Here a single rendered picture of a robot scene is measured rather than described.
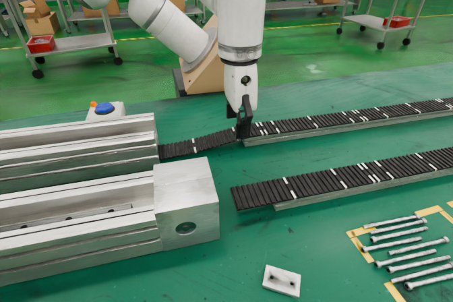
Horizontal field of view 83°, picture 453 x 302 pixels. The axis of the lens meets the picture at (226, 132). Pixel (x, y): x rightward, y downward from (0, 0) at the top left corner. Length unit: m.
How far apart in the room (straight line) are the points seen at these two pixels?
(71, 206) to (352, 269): 0.44
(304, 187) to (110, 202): 0.33
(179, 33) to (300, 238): 0.67
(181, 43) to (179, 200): 0.60
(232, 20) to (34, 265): 0.47
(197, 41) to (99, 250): 0.66
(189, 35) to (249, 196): 0.58
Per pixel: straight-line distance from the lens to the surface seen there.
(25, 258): 0.46
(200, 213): 0.39
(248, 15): 0.46
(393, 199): 0.59
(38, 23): 5.44
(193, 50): 0.89
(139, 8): 0.86
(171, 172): 0.43
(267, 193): 0.47
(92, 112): 0.71
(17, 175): 0.62
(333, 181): 0.53
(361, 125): 0.75
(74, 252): 0.44
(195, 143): 0.61
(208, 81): 0.84
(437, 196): 0.65
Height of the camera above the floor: 1.17
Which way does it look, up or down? 36 degrees down
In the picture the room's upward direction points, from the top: straight up
